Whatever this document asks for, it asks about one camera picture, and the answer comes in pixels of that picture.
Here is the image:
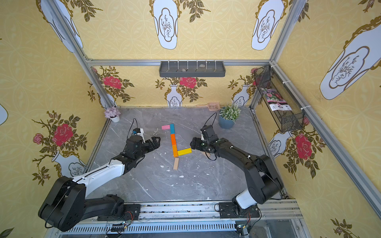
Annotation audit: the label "yellow wooden block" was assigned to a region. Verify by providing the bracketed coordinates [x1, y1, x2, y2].
[178, 148, 192, 156]

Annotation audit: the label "amber orange wooden block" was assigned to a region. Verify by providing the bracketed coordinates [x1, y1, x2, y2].
[172, 144, 178, 158]

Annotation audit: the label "red orange wooden block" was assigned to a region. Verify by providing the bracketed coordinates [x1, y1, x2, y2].
[171, 134, 177, 145]

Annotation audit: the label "natural wooden block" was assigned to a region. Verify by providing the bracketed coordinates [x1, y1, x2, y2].
[173, 157, 180, 170]

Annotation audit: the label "teal wooden block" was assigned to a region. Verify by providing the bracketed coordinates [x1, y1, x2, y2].
[170, 124, 175, 134]

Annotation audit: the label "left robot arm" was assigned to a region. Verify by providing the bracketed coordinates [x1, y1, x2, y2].
[38, 134, 161, 232]

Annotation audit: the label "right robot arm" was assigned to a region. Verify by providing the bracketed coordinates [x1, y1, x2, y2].
[190, 125, 284, 209]

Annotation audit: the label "blue flower pot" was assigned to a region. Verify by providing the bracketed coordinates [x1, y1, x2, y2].
[218, 116, 235, 130]

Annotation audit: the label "green artificial plant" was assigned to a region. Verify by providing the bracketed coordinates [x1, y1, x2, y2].
[219, 104, 241, 121]

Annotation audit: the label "small white pot purple flowers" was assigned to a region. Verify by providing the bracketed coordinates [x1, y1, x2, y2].
[104, 107, 121, 123]

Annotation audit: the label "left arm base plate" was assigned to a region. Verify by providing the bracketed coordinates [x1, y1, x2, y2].
[97, 204, 141, 221]

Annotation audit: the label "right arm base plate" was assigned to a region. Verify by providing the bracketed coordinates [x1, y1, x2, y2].
[217, 202, 260, 218]

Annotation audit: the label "packet in wire basket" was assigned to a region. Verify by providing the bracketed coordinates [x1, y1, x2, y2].
[261, 88, 292, 111]

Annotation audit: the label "black wire basket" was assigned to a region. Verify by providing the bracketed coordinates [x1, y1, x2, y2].
[254, 65, 305, 132]

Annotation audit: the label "grey wall shelf tray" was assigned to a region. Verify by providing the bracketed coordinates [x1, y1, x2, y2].
[159, 60, 226, 78]

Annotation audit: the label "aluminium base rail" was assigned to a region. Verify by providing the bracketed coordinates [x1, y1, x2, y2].
[45, 199, 311, 238]

